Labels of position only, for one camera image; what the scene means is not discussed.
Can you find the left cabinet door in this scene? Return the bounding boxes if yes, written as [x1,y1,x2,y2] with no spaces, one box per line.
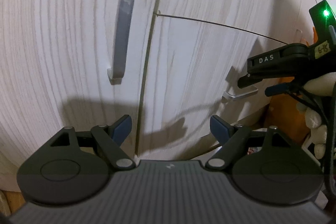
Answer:
[1,0,156,191]

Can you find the white gloved right hand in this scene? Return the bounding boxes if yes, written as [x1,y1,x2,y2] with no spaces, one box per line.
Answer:
[297,72,335,160]

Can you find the orange fabric tote bag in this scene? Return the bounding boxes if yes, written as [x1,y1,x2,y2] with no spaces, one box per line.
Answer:
[270,27,320,146]

